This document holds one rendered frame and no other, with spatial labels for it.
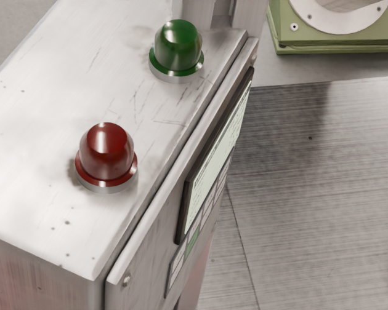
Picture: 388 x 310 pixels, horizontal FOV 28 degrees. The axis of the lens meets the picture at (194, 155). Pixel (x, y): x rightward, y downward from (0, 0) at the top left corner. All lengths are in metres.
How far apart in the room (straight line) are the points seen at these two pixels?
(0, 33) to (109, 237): 2.23
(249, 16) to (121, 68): 0.07
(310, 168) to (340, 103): 0.15
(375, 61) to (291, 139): 0.25
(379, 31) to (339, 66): 0.09
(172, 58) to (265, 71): 0.94
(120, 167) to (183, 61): 0.07
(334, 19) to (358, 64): 0.09
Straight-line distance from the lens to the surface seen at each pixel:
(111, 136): 0.31
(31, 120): 0.34
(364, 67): 1.34
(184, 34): 0.35
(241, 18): 0.39
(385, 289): 1.09
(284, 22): 1.30
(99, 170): 0.31
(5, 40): 2.50
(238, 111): 0.39
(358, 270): 1.09
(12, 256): 0.31
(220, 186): 0.46
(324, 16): 1.31
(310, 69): 1.31
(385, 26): 1.35
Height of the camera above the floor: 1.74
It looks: 52 degrees down
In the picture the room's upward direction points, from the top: 10 degrees clockwise
